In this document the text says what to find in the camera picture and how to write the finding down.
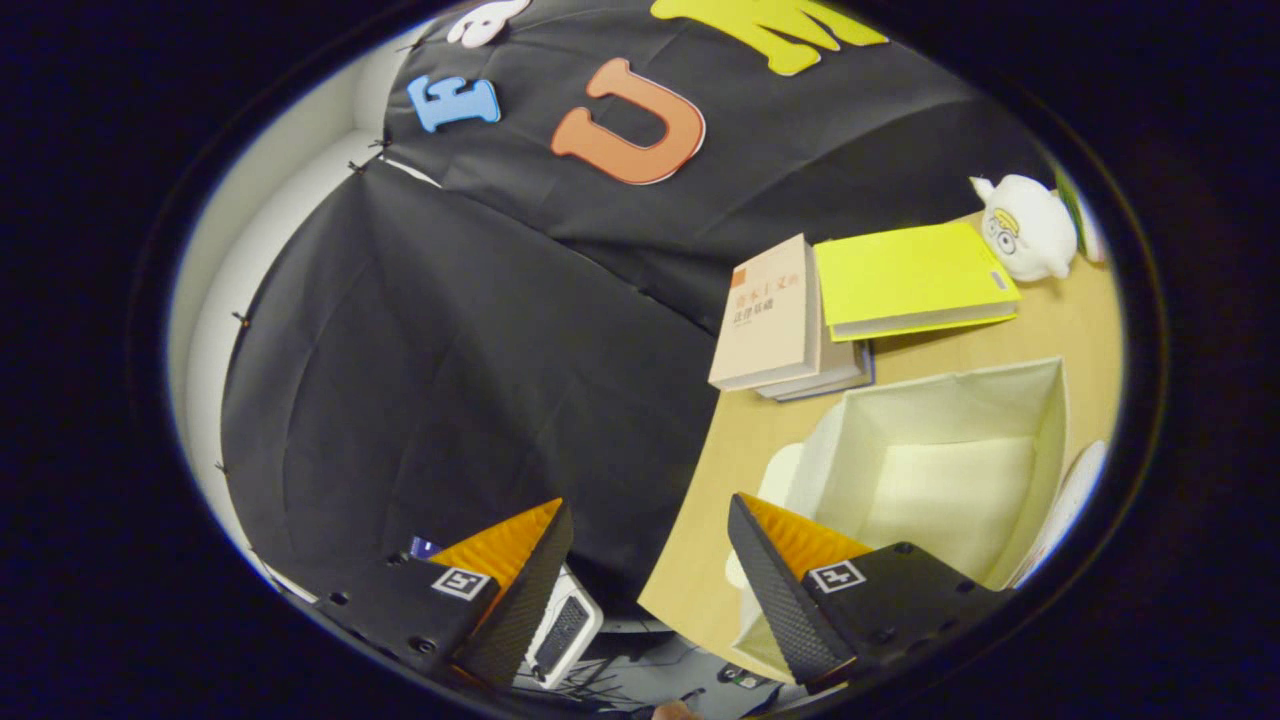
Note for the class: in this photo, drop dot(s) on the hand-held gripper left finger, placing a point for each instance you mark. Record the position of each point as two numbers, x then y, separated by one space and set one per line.
525 610

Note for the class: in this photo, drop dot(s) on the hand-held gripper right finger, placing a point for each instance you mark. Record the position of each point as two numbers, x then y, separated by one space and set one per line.
780 600

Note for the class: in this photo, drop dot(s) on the fabric storage box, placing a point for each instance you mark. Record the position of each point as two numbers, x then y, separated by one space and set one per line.
950 480

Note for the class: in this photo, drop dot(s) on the white canvas shoe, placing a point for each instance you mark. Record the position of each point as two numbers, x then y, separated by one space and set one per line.
1075 490

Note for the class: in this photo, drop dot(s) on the white device with dark grille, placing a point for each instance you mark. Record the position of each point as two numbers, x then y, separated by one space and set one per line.
575 620

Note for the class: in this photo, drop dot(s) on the blue and white packet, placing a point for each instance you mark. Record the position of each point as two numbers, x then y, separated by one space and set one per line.
424 547

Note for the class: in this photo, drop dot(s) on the grey-blue book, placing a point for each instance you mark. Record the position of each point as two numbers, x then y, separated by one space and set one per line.
835 378

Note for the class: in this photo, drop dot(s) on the black backdrop cloth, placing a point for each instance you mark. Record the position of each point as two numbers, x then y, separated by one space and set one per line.
450 380

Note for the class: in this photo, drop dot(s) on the beige book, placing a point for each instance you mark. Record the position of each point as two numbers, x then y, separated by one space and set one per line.
765 320

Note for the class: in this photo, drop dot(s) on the yellow book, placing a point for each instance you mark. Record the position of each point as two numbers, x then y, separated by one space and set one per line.
910 275

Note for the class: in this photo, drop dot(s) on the white plush toy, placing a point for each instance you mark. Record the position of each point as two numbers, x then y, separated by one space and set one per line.
1030 235

